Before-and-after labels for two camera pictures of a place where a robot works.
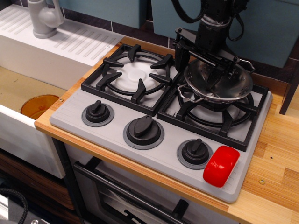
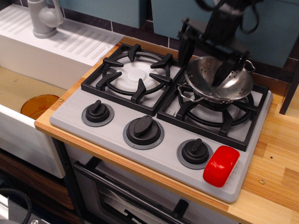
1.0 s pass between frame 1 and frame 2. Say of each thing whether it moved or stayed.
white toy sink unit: stayed
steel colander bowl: stayed
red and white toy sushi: stayed
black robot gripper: moved
